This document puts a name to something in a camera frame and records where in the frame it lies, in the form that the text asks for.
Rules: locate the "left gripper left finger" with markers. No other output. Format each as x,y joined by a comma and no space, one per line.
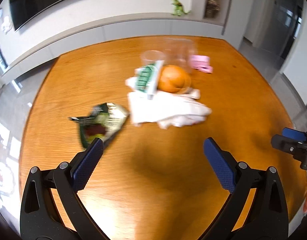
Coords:
40,218

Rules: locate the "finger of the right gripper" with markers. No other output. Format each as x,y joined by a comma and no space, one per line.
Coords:
294,134
288,145

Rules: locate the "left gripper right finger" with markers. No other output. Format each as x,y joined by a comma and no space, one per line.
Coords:
256,206

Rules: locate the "orange fruit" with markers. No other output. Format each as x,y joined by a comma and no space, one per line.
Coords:
174,79

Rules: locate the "large clear plastic jar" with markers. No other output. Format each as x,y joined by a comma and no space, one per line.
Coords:
179,52

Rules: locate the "dark green snack wrapper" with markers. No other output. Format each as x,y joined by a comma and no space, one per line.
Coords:
104,122

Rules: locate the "white cloth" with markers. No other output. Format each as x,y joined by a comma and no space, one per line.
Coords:
166,109

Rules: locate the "dried flower pot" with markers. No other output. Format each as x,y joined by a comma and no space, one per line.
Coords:
212,8

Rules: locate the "green white milk carton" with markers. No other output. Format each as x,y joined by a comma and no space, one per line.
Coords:
147,78

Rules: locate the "small clear plastic cup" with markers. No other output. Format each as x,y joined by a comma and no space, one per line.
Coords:
151,56

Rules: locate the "green toy dinosaur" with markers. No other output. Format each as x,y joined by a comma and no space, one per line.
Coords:
179,9

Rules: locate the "white low tv cabinet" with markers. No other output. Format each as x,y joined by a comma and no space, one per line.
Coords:
109,29

